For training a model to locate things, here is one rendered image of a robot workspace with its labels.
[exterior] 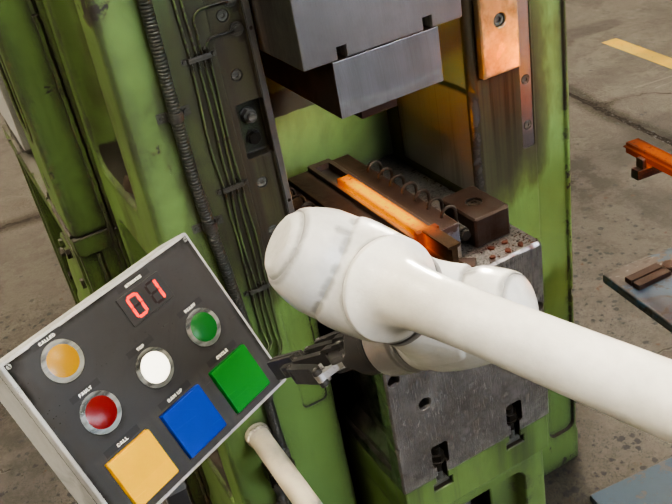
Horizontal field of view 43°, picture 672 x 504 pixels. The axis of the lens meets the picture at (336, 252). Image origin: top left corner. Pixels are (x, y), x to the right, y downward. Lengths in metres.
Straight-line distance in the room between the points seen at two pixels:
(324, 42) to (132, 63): 0.30
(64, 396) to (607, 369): 0.72
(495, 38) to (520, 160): 0.29
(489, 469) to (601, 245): 1.59
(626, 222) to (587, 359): 2.80
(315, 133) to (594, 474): 1.20
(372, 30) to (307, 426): 0.86
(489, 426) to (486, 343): 1.13
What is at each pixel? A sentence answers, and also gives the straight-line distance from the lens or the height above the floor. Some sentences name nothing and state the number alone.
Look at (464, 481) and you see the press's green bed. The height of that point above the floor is 0.41.
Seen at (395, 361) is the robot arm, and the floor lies 1.19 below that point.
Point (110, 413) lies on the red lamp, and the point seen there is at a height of 1.08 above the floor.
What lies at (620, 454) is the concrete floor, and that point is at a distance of 2.50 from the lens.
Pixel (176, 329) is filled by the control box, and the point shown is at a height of 1.11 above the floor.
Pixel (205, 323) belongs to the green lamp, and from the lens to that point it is 1.26.
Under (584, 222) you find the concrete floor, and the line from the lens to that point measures 3.48.
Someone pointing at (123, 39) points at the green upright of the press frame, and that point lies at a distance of 1.35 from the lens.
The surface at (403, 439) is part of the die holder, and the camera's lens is 1.69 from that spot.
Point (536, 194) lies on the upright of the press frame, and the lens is 1.89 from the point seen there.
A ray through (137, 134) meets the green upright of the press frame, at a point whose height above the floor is 1.31.
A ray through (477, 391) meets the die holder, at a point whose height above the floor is 0.64.
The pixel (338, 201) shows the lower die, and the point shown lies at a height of 0.99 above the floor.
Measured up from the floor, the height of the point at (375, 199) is 1.01.
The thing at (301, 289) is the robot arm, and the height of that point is 1.37.
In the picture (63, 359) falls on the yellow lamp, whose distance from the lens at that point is 1.16.
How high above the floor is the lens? 1.80
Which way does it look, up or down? 31 degrees down
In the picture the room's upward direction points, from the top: 11 degrees counter-clockwise
